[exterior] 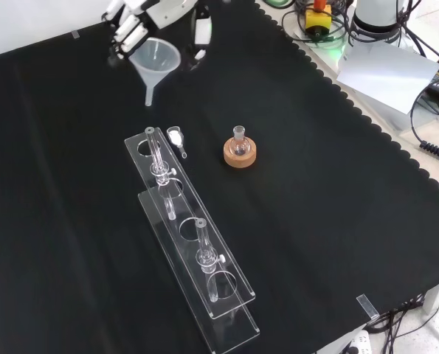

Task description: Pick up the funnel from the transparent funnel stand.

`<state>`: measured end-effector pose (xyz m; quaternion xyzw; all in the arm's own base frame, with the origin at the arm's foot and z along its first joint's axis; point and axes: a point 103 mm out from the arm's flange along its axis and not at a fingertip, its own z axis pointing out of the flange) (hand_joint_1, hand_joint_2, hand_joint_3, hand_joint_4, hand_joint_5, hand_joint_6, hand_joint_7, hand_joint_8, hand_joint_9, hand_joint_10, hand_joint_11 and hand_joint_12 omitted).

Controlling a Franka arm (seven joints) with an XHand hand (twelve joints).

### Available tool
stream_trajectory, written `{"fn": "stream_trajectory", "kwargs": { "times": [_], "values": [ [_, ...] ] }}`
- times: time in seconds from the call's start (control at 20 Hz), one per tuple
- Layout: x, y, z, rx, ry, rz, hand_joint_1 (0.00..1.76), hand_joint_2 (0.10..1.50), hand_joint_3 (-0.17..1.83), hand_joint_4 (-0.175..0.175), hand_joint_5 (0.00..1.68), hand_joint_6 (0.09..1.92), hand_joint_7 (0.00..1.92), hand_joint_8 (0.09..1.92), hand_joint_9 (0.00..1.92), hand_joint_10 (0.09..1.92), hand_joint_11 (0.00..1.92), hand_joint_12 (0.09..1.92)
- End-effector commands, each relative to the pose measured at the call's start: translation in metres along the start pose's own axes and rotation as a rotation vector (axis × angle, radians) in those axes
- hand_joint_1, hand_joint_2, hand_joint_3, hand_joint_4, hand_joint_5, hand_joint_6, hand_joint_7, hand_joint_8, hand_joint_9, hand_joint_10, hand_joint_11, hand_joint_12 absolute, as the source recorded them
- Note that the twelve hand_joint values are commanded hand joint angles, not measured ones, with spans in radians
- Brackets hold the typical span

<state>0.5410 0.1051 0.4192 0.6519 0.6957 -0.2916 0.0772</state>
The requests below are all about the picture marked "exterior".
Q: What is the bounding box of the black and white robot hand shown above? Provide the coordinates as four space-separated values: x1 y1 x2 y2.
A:
100 0 212 71

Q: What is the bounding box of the translucent plastic funnel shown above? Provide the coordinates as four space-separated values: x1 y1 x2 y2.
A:
128 36 182 108

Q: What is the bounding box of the glass weighing funnel with powder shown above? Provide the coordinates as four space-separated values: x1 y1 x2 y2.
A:
166 126 188 159

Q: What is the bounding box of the clear acrylic funnel stand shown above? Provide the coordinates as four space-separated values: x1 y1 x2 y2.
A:
124 126 261 353

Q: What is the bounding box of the yellow emergency stop button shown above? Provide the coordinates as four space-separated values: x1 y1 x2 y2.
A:
304 0 333 38

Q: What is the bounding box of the small round-bottom glass flask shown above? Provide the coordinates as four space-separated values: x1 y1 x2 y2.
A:
230 125 251 157

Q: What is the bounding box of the black bench cloth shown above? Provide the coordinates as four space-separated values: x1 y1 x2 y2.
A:
0 0 439 354

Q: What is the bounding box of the white power strip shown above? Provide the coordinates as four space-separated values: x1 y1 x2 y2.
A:
339 330 373 354

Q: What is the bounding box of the white table leg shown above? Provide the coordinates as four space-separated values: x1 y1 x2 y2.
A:
421 278 439 327

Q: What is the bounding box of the cork ring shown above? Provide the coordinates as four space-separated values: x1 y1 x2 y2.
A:
223 136 259 168

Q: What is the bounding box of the black coiled cable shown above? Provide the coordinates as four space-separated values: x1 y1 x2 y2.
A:
410 84 439 163

